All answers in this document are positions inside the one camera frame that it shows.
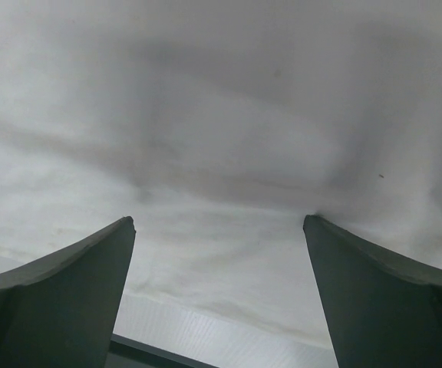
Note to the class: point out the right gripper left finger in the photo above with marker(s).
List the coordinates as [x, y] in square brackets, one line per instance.
[60, 310]

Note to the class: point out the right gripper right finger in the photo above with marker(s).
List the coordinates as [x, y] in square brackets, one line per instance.
[382, 309]

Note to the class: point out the cream white t shirt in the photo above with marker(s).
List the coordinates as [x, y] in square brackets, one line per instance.
[218, 126]

